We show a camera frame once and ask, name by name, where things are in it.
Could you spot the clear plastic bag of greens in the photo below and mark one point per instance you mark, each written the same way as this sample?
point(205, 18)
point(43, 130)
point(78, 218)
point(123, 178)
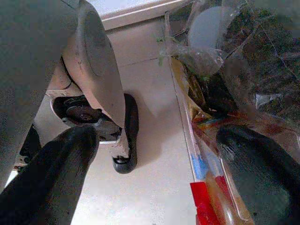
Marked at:
point(257, 58)

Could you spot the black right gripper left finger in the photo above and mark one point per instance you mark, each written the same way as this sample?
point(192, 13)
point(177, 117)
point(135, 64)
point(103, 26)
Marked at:
point(51, 178)

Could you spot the grey left robot leg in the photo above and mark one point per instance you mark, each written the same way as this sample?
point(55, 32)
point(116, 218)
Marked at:
point(28, 58)

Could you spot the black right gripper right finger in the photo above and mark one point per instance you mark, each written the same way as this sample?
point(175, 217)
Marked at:
point(264, 182)

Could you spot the grey robot leg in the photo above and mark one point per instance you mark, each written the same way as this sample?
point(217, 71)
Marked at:
point(98, 58)
point(28, 58)

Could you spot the grey right robot leg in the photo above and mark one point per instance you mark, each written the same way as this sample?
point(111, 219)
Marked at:
point(98, 58)

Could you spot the black right robot foot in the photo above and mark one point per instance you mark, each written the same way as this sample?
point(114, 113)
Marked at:
point(131, 131)

